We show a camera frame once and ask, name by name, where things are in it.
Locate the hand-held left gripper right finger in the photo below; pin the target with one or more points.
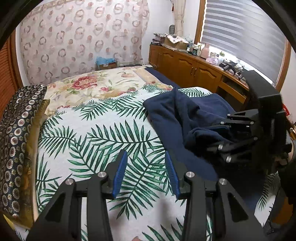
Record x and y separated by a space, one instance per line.
172 176

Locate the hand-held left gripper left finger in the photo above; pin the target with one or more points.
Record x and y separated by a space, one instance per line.
120 172

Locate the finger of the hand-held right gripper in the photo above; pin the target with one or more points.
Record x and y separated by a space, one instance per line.
242 118
240 150

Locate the navy shirt with orange print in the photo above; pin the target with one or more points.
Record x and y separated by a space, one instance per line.
175 120

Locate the green leaf print bedspread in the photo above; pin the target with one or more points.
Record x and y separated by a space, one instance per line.
97 143

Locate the black handheld device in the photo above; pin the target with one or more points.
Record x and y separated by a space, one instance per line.
231 67

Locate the pink cap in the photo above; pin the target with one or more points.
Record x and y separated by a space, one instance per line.
212 61

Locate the pink bottle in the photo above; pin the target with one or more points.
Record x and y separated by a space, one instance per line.
205 51

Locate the wooden cabinet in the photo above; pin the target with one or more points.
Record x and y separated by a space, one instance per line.
180 67

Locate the striped window blind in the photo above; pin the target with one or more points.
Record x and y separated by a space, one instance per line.
242 30

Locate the navy blue bed sheet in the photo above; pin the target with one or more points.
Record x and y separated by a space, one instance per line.
161 77

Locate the floral cream blanket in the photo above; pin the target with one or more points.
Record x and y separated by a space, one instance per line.
92 85

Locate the open cardboard box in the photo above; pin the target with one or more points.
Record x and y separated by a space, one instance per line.
175 42

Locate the small cardboard box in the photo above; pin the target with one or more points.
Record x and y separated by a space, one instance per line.
107 66

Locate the small black fan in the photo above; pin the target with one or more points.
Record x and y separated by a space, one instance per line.
173 29

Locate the blue plastic bag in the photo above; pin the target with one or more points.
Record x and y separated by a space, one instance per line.
105 59

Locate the beige curtain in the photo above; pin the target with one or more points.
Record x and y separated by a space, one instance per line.
180 16

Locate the wooden louvred wardrobe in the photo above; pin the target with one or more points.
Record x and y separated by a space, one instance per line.
7 78

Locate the wooden window frame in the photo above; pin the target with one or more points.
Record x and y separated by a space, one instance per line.
200 23

